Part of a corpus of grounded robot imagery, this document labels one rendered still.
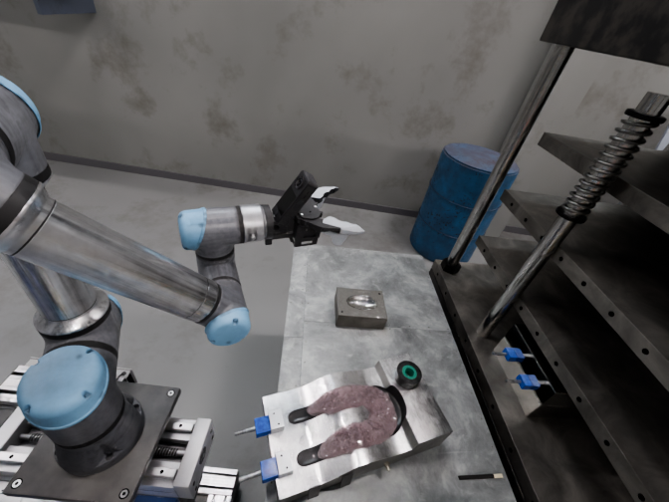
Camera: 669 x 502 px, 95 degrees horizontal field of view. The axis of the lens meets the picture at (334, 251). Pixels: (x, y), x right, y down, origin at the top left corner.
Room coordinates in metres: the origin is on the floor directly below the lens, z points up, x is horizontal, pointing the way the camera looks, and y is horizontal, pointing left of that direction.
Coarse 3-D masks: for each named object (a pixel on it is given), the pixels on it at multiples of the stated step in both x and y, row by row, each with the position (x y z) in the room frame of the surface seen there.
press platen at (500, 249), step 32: (512, 256) 1.17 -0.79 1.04; (544, 288) 0.99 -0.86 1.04; (576, 288) 1.03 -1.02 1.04; (544, 320) 0.80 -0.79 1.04; (576, 320) 0.84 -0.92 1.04; (544, 352) 0.70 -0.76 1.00; (576, 352) 0.69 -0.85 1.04; (608, 352) 0.71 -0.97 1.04; (576, 384) 0.56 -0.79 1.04; (608, 384) 0.58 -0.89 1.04; (640, 384) 0.61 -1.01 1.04; (608, 416) 0.48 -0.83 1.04; (640, 416) 0.50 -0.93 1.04; (608, 448) 0.40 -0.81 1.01; (640, 448) 0.41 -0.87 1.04; (640, 480) 0.33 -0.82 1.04
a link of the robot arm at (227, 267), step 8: (200, 256) 0.43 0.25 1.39; (224, 256) 0.44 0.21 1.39; (232, 256) 0.46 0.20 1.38; (200, 264) 0.43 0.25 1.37; (208, 264) 0.42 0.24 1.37; (216, 264) 0.43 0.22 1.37; (224, 264) 0.44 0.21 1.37; (232, 264) 0.45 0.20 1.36; (200, 272) 0.42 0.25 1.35; (208, 272) 0.41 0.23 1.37; (216, 272) 0.41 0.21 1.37; (224, 272) 0.41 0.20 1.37; (232, 272) 0.42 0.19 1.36
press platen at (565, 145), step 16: (544, 144) 1.27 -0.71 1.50; (560, 144) 1.19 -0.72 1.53; (576, 144) 1.20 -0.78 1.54; (592, 144) 1.25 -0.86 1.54; (576, 160) 1.09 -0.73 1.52; (592, 160) 1.04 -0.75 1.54; (640, 160) 1.15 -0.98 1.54; (656, 160) 1.20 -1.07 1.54; (624, 176) 0.94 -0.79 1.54; (640, 176) 0.97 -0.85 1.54; (656, 176) 1.00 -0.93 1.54; (608, 192) 0.92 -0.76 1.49; (624, 192) 0.88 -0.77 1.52; (640, 192) 0.84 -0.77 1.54; (656, 192) 0.85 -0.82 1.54; (640, 208) 0.81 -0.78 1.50; (656, 208) 0.78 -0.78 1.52; (656, 224) 0.75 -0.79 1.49
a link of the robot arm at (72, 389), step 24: (48, 360) 0.23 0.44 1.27; (72, 360) 0.24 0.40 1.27; (96, 360) 0.25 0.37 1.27; (24, 384) 0.19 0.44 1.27; (48, 384) 0.20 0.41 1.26; (72, 384) 0.21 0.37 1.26; (96, 384) 0.22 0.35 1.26; (24, 408) 0.16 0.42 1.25; (48, 408) 0.17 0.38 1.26; (72, 408) 0.18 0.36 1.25; (96, 408) 0.20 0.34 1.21; (120, 408) 0.23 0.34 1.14; (48, 432) 0.16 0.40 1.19; (72, 432) 0.16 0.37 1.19; (96, 432) 0.18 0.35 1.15
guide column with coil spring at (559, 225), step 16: (656, 96) 0.90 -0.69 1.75; (640, 112) 0.91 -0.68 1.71; (656, 112) 0.89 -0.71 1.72; (624, 128) 0.92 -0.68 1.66; (640, 128) 0.90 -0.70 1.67; (624, 144) 0.90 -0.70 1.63; (608, 160) 0.90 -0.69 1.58; (624, 160) 0.90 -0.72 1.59; (608, 176) 0.89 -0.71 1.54; (576, 192) 0.92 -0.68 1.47; (576, 208) 0.90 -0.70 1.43; (560, 224) 0.90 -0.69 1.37; (544, 240) 0.92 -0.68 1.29; (560, 240) 0.90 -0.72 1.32; (544, 256) 0.90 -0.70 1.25; (528, 272) 0.90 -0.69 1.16; (512, 288) 0.91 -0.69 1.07; (496, 304) 0.92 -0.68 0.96; (512, 304) 0.90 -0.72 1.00; (496, 320) 0.90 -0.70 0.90
